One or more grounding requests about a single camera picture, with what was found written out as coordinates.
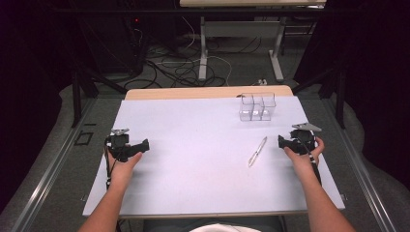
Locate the white table mat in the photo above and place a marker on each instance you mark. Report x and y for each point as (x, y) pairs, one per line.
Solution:
(206, 154)

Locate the person's right hand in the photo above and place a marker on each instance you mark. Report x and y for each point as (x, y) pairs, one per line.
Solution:
(305, 161)

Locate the person's left hand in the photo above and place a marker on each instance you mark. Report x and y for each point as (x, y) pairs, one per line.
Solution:
(123, 167)

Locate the white desk with metal legs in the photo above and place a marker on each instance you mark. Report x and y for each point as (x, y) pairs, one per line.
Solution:
(245, 25)

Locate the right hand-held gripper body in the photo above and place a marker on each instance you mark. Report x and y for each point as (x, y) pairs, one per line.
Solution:
(302, 138)

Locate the clear plastic organizer box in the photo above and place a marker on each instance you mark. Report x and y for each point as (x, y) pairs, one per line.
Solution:
(257, 107)

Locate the person's white clothing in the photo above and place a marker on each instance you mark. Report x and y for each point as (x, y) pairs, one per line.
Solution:
(222, 228)

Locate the black metal stand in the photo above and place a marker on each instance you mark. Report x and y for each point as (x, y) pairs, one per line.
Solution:
(84, 87)
(328, 87)

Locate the white pen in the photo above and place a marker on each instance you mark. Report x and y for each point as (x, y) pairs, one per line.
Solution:
(257, 151)

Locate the black equipment rack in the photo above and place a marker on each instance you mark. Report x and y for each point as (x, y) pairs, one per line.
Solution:
(129, 35)

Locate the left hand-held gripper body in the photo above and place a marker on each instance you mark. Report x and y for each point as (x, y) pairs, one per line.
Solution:
(118, 141)

